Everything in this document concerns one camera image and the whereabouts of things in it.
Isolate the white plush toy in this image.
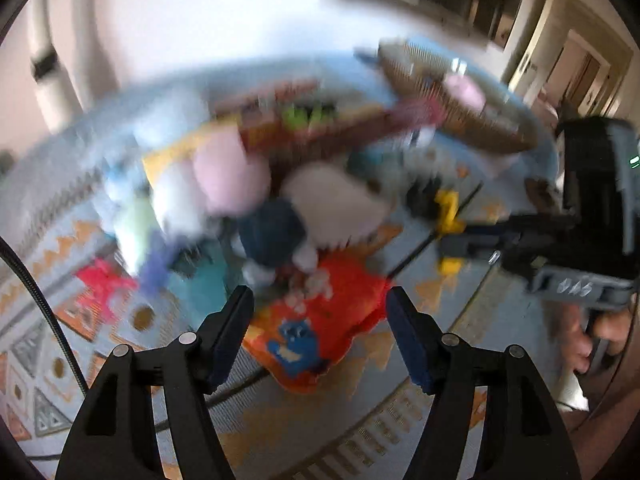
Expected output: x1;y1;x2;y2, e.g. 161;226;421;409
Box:
282;162;393;253

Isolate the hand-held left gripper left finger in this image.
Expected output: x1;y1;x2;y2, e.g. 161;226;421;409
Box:
55;285;256;480

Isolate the pink soft object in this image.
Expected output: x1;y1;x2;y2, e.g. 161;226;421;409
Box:
442;74;488;113

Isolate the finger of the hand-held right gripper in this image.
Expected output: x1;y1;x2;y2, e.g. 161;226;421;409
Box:
439;211;582;275

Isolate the yellow toy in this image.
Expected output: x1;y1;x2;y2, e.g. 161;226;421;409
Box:
432;191;468;275

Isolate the woven basket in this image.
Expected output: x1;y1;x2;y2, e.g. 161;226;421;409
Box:
377;39;543;155

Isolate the pink plush toy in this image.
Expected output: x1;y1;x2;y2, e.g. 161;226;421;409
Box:
192;127;273;217

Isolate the dark blue round object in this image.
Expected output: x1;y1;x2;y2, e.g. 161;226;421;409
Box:
237;199;308;267

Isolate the person's right hand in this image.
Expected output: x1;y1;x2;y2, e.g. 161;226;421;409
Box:
562;302;633;377

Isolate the long brown snack box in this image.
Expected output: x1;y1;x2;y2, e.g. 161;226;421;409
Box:
235;77;406;163

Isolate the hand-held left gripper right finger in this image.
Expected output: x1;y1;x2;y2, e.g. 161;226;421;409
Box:
386;286;583;480

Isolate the orange snack bag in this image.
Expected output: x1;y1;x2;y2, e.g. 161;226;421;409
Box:
244;255;397;395

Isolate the patterned blue cloth desktop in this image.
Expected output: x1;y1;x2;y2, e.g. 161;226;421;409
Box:
0;50;593;480

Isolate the black cable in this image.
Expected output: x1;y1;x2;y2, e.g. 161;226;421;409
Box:
0;235;88;393

